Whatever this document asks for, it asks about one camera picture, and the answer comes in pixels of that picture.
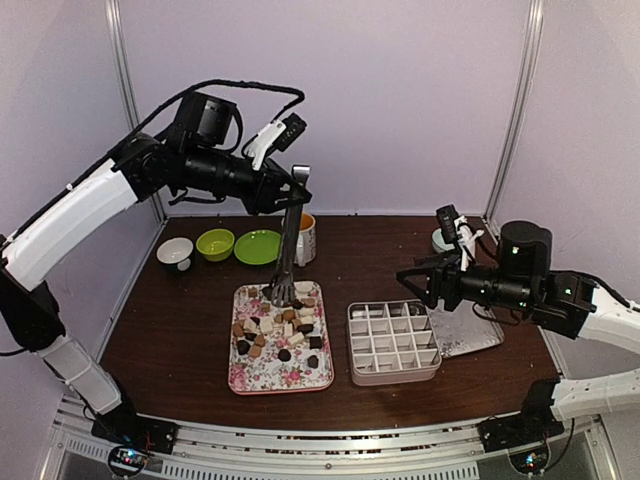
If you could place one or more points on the right aluminium frame post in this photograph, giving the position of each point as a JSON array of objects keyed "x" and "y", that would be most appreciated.
[{"x": 529, "y": 59}]

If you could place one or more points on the pale blue tea bowl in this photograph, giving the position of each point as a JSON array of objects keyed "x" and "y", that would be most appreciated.
[{"x": 437, "y": 241}]

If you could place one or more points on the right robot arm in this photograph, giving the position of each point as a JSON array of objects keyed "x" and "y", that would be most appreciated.
[{"x": 569, "y": 303}]

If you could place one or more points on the green bowl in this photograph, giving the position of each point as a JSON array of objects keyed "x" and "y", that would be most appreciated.
[{"x": 216, "y": 245}]

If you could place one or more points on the green plate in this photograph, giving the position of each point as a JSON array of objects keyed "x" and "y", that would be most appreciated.
[{"x": 258, "y": 247}]

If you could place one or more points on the aluminium frame post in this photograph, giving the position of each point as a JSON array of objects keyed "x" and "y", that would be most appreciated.
[
  {"x": 122, "y": 68},
  {"x": 529, "y": 59}
]

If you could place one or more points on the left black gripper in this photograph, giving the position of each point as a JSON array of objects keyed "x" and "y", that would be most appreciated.
[{"x": 263, "y": 196}]

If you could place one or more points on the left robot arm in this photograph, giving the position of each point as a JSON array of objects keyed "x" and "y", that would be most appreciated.
[{"x": 187, "y": 154}]

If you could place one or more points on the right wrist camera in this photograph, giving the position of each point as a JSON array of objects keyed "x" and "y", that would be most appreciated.
[{"x": 457, "y": 232}]

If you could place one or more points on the floral pink tray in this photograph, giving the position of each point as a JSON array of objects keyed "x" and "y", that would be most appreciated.
[{"x": 276, "y": 350}]

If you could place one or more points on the left aluminium frame post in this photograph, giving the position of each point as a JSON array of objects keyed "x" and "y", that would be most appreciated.
[{"x": 122, "y": 68}]

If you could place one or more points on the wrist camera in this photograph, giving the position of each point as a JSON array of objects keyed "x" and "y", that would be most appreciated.
[
  {"x": 457, "y": 232},
  {"x": 278, "y": 135}
]

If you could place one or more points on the black white bowl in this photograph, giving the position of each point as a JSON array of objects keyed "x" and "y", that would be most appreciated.
[{"x": 176, "y": 255}]

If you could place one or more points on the metal serving tongs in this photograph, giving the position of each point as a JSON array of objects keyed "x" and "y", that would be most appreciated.
[{"x": 281, "y": 290}]

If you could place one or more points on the pink divided tin box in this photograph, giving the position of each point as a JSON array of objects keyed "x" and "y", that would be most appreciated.
[{"x": 391, "y": 343}]

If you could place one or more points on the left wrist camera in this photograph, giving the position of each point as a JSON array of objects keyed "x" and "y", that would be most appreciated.
[{"x": 278, "y": 135}]

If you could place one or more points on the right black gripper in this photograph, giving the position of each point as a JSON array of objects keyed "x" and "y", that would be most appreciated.
[{"x": 440, "y": 276}]

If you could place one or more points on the pink rabbit tin lid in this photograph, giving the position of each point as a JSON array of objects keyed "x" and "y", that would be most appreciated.
[{"x": 461, "y": 332}]

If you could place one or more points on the floral white mug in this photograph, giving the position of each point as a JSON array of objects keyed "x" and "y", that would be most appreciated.
[{"x": 306, "y": 244}]

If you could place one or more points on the front aluminium rail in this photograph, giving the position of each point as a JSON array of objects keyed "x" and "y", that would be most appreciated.
[{"x": 207, "y": 451}]

